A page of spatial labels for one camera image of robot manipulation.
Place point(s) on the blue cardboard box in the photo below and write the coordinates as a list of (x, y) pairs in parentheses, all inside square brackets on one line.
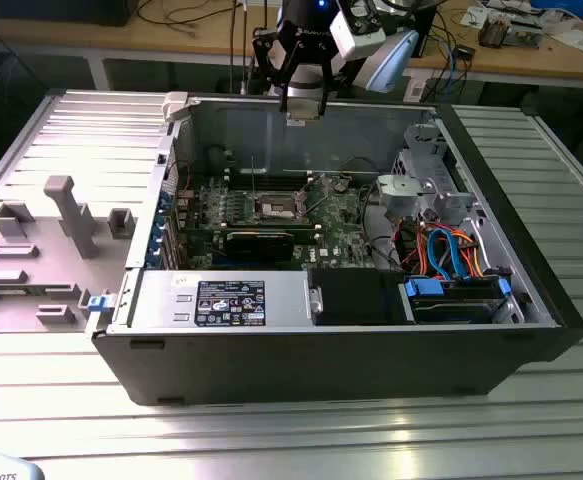
[(561, 6)]

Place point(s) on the silver square CPU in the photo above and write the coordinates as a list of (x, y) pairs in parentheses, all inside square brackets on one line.
[(302, 119)]

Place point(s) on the green RAM stick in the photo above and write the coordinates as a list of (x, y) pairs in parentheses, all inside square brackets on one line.
[(46, 289)]

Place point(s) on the thin metal locking lever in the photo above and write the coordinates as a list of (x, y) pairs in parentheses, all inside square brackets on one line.
[(316, 184), (254, 175)]

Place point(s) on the blue slot retention clip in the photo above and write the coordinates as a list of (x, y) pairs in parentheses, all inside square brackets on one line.
[(166, 202), (153, 255), (160, 230)]

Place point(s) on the green motherboard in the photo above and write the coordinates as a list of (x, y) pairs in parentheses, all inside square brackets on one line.
[(343, 235)]

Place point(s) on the black equipment box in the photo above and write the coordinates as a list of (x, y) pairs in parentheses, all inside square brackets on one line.
[(56, 12)]

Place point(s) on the pale blue teach pendant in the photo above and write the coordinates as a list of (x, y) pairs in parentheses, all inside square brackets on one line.
[(1, 465)]

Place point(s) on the black open PC case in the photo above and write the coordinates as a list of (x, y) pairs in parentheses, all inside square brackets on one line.
[(296, 365)]

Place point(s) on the RAM slot white clips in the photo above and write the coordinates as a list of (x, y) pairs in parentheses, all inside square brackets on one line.
[(271, 180), (291, 226), (271, 172)]

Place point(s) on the CPU socket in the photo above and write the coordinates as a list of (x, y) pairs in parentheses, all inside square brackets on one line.
[(278, 209)]

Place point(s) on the small white label box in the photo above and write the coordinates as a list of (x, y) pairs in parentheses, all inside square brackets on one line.
[(416, 90)]

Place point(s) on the grey metal component box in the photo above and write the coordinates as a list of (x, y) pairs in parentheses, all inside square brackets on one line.
[(525, 36)]

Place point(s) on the long wooden desk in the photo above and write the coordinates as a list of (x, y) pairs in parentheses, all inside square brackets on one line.
[(171, 40)]

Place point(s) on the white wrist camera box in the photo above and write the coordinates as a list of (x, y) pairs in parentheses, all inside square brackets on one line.
[(353, 45)]

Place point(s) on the silver metal drive cage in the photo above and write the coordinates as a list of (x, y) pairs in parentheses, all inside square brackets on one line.
[(396, 192)]

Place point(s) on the white papers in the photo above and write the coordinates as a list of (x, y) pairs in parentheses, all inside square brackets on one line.
[(578, 40)]

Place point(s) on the copper finned cooler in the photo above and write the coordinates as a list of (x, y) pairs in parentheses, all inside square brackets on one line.
[(493, 32)]

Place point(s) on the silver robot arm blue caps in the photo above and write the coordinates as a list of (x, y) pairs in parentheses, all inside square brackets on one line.
[(396, 55)]

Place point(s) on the silver coin battery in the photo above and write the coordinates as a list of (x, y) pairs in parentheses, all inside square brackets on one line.
[(340, 186)]

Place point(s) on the grey parts rack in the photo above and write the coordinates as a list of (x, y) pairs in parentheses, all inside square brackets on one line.
[(56, 280)]

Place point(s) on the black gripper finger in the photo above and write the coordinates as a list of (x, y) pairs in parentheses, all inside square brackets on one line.
[(285, 100), (324, 90)]

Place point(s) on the small black box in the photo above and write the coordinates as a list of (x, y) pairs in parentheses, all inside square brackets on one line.
[(465, 52)]

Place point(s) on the silver power supply unit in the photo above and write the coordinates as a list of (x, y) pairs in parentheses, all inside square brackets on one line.
[(286, 300)]

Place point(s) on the blue plastic clip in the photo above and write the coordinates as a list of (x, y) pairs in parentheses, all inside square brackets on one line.
[(96, 304)]

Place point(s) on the RAM slot black clips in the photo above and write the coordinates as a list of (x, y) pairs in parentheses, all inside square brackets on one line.
[(271, 223), (271, 184), (271, 176)]

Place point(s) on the hard disk with blue carrier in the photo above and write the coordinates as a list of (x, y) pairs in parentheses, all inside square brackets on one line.
[(451, 312)]

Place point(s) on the black graphics card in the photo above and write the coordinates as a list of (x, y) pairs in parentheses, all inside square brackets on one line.
[(258, 247)]

